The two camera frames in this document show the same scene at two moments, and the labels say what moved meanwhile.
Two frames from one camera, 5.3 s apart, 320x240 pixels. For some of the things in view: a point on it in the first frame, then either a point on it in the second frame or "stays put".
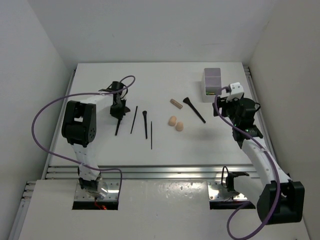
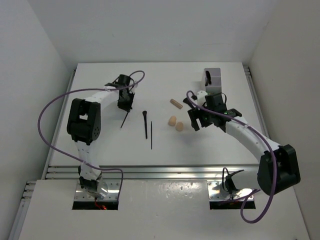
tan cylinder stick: x=177 y=104 stays put
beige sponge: x=172 y=121 stays put
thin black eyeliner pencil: x=151 y=135 stays put
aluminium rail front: x=152 y=172 stays put
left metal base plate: x=112 y=194 stays put
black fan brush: x=126 y=110 to x=208 y=78
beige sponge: x=179 y=126 stays put
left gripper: x=118 y=114 to x=127 y=106
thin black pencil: x=134 y=119 to x=124 y=119
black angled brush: x=144 y=113 stays put
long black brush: x=186 y=100 stays put
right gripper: x=223 y=103 to x=194 y=113
